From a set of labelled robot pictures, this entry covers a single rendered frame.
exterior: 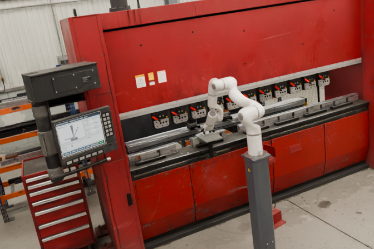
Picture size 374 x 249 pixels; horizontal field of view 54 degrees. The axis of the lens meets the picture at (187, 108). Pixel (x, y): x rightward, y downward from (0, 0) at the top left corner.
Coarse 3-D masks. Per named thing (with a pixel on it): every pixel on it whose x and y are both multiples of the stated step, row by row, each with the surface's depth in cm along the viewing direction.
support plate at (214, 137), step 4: (212, 132) 376; (196, 136) 372; (204, 136) 368; (208, 136) 366; (212, 136) 365; (216, 136) 363; (220, 136) 361; (204, 140) 357; (208, 140) 356; (212, 140) 354
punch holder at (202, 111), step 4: (188, 104) 371; (192, 104) 365; (196, 104) 367; (200, 104) 369; (204, 104) 370; (196, 108) 368; (200, 108) 370; (204, 108) 371; (192, 112) 366; (196, 112) 368; (200, 112) 372; (204, 112) 372; (192, 116) 368; (196, 116) 369; (200, 116) 371; (204, 116) 373
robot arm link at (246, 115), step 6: (246, 108) 292; (252, 108) 293; (240, 114) 291; (246, 114) 289; (252, 114) 291; (240, 120) 294; (246, 120) 290; (252, 120) 293; (246, 126) 297; (252, 126) 293; (258, 126) 299; (252, 132) 297; (258, 132) 297
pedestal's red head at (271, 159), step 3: (264, 147) 378; (267, 147) 374; (270, 147) 370; (273, 147) 367; (267, 150) 375; (270, 150) 371; (273, 150) 368; (270, 153) 372; (273, 153) 369; (273, 156) 370; (270, 159) 365; (273, 159) 366; (270, 162) 364; (273, 162) 367
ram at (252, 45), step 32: (320, 0) 401; (352, 0) 419; (128, 32) 327; (160, 32) 339; (192, 32) 351; (224, 32) 364; (256, 32) 378; (288, 32) 393; (320, 32) 410; (352, 32) 428; (128, 64) 333; (160, 64) 345; (192, 64) 357; (224, 64) 371; (256, 64) 385; (288, 64) 401; (320, 64) 418; (128, 96) 338; (160, 96) 351; (192, 96) 364
